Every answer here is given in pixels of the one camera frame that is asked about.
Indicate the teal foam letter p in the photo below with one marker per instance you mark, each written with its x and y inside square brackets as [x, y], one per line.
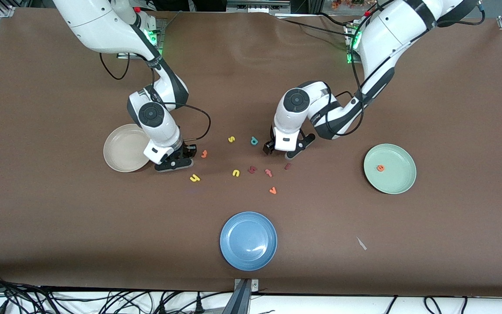
[254, 141]

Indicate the white power strip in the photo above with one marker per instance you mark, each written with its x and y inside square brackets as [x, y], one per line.
[255, 7]

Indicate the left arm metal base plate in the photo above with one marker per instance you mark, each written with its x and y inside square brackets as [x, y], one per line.
[349, 39]

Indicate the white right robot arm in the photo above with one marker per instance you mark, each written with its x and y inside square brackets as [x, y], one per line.
[98, 22]

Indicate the orange flower decoration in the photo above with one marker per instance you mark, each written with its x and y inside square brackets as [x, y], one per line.
[347, 3]

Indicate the green round plate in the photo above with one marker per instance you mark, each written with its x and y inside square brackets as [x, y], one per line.
[395, 174]

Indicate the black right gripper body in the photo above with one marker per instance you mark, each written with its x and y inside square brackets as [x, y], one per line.
[187, 151]

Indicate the yellow foam letter h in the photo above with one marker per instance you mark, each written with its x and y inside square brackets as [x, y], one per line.
[195, 178]

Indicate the blue round plate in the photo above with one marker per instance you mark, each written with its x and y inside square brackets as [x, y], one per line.
[246, 240]

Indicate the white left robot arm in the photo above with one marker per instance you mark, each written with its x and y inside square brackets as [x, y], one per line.
[386, 39]

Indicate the white paper scrap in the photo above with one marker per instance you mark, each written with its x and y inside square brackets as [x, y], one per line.
[361, 243]

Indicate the grey metal camera bracket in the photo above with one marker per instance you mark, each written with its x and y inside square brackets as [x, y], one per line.
[244, 301]

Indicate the brown paper table cover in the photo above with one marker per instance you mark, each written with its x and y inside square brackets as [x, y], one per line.
[59, 226]

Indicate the beige round plate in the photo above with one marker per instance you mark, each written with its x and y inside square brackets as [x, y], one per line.
[122, 152]

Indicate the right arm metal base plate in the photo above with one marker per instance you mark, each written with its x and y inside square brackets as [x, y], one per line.
[162, 32]

